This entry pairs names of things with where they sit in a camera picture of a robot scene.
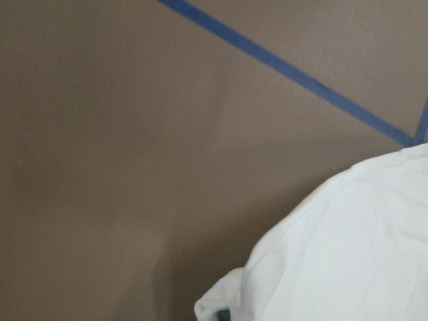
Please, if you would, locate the white long-sleeve printed shirt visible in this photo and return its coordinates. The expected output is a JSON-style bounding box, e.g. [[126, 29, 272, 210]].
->
[[194, 144, 427, 320]]

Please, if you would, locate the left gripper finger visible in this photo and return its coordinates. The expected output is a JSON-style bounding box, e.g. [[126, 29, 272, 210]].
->
[[217, 309, 231, 321]]

